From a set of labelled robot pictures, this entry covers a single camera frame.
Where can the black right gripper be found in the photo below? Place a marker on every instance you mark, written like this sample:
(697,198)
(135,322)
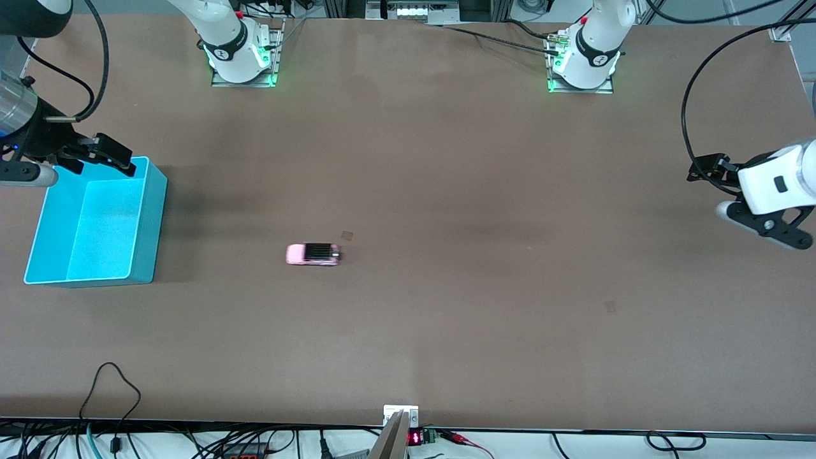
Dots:
(50,141)

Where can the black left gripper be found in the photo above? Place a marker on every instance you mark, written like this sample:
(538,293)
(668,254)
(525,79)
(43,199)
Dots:
(721,171)

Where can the pink jeep toy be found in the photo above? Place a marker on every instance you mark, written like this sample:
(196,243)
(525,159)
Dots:
(296,254)

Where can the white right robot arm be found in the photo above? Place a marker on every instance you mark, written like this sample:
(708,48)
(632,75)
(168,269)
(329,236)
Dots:
(223,29)

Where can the turquoise plastic bin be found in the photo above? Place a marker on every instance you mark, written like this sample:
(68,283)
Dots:
(95,223)

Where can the black orange power strip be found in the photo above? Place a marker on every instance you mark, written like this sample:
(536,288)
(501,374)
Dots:
(245,454)

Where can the silver lit control box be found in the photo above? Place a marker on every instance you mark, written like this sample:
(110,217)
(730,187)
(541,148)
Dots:
(414,11)

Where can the red clip lead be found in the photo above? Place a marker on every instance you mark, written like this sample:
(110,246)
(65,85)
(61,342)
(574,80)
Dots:
(462,438)

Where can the red digit display module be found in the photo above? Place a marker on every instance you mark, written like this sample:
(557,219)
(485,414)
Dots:
(414,438)

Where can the white table corner bracket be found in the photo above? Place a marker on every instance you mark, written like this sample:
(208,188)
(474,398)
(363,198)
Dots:
(781,33)

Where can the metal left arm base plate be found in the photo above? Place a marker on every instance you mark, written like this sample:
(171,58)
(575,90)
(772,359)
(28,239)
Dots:
(583,91)

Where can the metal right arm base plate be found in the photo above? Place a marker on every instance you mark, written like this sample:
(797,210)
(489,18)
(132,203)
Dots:
(242,83)

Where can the aluminium frame post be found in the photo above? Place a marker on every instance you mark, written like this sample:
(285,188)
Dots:
(344,7)
(501,9)

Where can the white metal bracket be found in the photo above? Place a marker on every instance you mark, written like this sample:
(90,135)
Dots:
(390,411)

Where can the grey camera pole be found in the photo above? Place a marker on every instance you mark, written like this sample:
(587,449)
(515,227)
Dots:
(390,443)

